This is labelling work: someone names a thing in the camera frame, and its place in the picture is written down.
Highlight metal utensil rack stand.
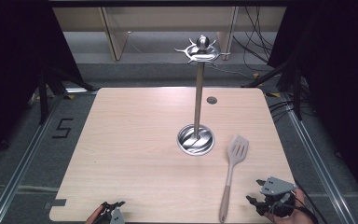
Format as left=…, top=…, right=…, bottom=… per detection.
left=173, top=35, right=231, bottom=157

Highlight grey slotted spatula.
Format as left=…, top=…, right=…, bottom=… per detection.
left=218, top=134, right=250, bottom=224

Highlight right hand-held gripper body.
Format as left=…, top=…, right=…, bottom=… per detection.
left=255, top=175, right=299, bottom=218

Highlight person's right hand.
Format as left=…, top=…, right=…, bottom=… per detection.
left=263, top=189, right=315, bottom=224

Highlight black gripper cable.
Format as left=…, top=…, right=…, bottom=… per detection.
left=268, top=186, right=321, bottom=224

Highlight beige wooden desk frame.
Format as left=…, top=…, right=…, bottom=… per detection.
left=51, top=6, right=287, bottom=62

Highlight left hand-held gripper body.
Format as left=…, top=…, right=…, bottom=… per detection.
left=100, top=205, right=126, bottom=224

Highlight black curtain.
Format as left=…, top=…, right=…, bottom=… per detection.
left=266, top=0, right=358, bottom=200
left=0, top=0, right=85, bottom=171

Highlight person's left hand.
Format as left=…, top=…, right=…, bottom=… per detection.
left=85, top=204, right=105, bottom=224

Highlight black metal stand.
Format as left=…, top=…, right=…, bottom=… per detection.
left=241, top=57, right=306, bottom=121
left=36, top=64, right=96, bottom=126

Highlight bundle of black hanging cables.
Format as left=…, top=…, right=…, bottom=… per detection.
left=231, top=6, right=276, bottom=64

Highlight black floor cables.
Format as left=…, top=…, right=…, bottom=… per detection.
left=268, top=98, right=296, bottom=123

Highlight aluminium floor rail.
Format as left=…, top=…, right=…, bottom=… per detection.
left=0, top=92, right=63, bottom=224
left=280, top=92, right=357, bottom=224

